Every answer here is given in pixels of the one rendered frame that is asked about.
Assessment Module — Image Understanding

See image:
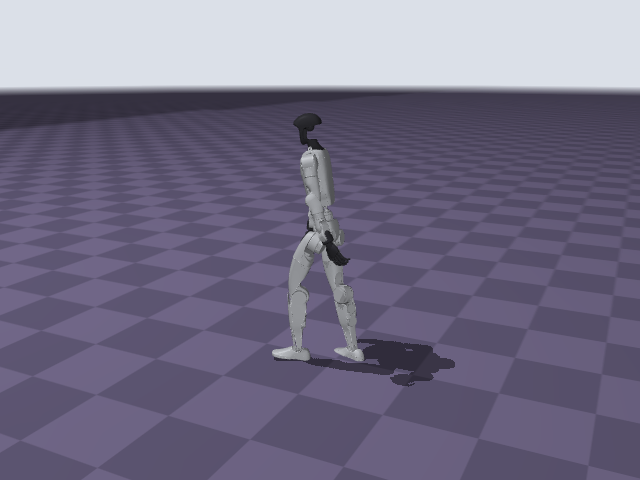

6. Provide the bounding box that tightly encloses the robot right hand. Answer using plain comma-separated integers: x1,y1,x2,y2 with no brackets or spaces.
301,219,314,253

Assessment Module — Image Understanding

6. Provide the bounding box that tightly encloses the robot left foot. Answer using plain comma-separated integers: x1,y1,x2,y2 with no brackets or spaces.
272,346,310,361

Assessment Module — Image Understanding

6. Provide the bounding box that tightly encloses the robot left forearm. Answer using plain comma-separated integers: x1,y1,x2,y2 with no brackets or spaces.
306,194,332,242

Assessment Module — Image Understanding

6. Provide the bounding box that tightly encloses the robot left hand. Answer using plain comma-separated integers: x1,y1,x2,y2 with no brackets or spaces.
321,230,350,266

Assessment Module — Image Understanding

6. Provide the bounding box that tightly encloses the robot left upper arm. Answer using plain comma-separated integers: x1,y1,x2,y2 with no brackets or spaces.
300,153,321,207

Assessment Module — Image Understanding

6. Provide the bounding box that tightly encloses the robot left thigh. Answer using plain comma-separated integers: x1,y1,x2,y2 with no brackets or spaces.
288,231,326,303

